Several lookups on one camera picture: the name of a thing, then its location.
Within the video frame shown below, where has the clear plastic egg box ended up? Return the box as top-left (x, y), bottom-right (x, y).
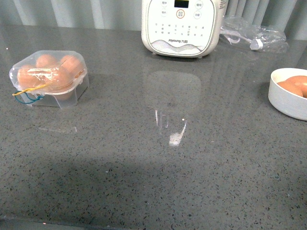
top-left (9, 50), bottom-right (89, 109)

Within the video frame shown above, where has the white Joyoung blender appliance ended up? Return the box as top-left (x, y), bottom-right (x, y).
top-left (141, 0), bottom-right (228, 58)

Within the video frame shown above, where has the blue rubber band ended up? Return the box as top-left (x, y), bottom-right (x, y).
top-left (12, 91), bottom-right (44, 105)

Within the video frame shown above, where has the clear plastic bag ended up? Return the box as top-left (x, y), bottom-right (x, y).
top-left (220, 16), bottom-right (289, 53)

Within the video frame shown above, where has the yellow rubber band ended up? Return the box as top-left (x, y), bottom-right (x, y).
top-left (12, 84), bottom-right (47, 96)

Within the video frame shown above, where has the white bowl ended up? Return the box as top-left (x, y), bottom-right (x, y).
top-left (268, 68), bottom-right (307, 121)

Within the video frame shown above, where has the white power cable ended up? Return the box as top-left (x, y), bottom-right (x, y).
top-left (220, 26), bottom-right (263, 51)

